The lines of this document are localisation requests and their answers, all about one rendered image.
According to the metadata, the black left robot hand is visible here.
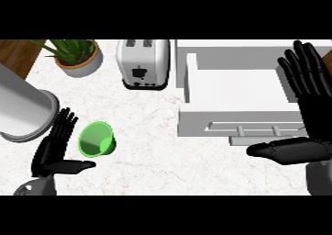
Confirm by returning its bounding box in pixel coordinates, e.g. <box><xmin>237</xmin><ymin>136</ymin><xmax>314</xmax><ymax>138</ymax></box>
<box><xmin>29</xmin><ymin>106</ymin><xmax>97</xmax><ymax>178</ymax></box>

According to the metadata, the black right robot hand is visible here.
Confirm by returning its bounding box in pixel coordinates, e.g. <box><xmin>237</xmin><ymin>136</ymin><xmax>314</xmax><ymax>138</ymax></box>
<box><xmin>244</xmin><ymin>39</ymin><xmax>332</xmax><ymax>166</ymax></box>

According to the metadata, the green cup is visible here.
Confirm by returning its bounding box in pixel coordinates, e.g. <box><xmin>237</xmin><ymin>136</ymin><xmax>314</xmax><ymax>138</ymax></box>
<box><xmin>76</xmin><ymin>120</ymin><xmax>118</xmax><ymax>159</ymax></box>

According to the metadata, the white open drawer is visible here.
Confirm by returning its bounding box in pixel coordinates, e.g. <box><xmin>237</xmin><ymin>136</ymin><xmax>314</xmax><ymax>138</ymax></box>
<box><xmin>177</xmin><ymin>52</ymin><xmax>309</xmax><ymax>147</ymax></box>

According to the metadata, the white drawer cabinet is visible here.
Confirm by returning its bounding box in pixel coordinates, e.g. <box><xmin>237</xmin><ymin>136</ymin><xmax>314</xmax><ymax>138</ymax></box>
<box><xmin>174</xmin><ymin>39</ymin><xmax>332</xmax><ymax>90</ymax></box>

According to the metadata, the large white cylinder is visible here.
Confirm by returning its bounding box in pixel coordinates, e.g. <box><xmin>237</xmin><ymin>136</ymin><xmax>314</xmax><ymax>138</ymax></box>
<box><xmin>0</xmin><ymin>57</ymin><xmax>60</xmax><ymax>143</ymax></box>

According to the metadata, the potted green plant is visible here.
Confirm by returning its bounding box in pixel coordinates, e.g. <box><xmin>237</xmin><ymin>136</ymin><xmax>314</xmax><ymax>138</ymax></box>
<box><xmin>29</xmin><ymin>39</ymin><xmax>104</xmax><ymax>79</ymax></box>

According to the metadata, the silver toaster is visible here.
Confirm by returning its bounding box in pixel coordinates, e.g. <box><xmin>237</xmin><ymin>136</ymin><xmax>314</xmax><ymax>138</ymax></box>
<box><xmin>115</xmin><ymin>39</ymin><xmax>172</xmax><ymax>91</ymax></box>

